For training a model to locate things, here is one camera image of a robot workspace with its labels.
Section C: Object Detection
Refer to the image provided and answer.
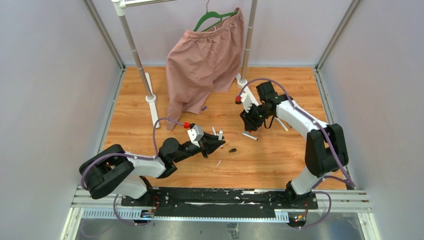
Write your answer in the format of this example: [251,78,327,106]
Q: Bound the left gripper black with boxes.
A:
[172,131,225,164]

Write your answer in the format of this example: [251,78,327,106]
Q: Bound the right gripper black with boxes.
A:
[240,102,273,132]

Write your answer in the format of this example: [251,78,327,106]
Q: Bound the white marker grey tip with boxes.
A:
[241,132,258,141]

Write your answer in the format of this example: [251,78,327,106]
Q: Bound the white marker yellow tip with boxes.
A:
[275,117,289,132]

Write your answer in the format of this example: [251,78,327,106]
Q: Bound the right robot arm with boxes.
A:
[235,78,355,209]

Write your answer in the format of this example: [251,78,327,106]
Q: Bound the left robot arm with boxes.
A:
[78,133,226,207]

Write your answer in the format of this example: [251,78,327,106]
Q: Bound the white marker red tip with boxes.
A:
[218,129,224,141]

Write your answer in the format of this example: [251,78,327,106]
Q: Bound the pink shorts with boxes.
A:
[165,7,245,131]

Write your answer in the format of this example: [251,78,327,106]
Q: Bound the green clothes hanger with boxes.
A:
[193,0,238,33]

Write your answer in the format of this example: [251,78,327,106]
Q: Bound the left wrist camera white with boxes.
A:
[187,124,204,148]

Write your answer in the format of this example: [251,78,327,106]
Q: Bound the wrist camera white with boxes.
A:
[240,92,256,113]
[187,124,204,148]

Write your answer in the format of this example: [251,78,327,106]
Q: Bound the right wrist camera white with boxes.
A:
[240,92,256,113]

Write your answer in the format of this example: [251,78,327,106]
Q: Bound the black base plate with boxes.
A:
[121,187,318,219]

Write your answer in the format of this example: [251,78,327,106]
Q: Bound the aluminium frame rail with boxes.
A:
[61,187,381,240]

